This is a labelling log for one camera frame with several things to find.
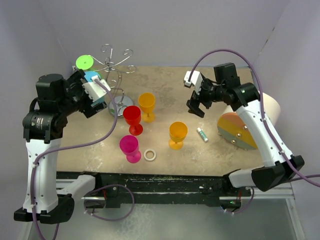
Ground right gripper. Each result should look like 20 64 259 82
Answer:
187 76 226 117

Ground orange wine glass front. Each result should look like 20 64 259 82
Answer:
168 121 188 150

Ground orange wine glass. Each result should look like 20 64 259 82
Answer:
138 92 156 123
168 121 188 150

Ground blue plastic wine glass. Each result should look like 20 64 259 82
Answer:
82 71 111 107

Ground green plastic wine glass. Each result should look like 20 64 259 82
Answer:
75 54 103 81

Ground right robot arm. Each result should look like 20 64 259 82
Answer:
183 62 305 196

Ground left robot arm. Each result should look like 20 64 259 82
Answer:
13 70 107 225

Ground red plastic wine glass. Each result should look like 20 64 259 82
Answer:
123 105 143 136

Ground orange wine glass rear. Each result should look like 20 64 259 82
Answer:
138 92 156 123

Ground pink plastic wine glass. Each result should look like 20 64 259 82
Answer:
119 135 141 164

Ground white green lip balm tube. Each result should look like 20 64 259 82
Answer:
197 127 209 143

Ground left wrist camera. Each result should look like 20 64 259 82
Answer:
82 75 111 102

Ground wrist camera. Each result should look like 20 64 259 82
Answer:
82 75 111 102
183 70 203 95

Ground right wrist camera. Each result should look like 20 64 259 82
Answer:
183 70 203 95

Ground chrome wire wine glass rack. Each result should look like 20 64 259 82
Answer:
92 43 137 118

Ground white tape ring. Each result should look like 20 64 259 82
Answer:
143 148 157 161

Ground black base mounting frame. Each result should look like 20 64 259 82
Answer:
56 171 252 209

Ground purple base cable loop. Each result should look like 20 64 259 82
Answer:
83 183 135 222

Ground aluminium rail frame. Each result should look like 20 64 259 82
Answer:
24 172 306 240

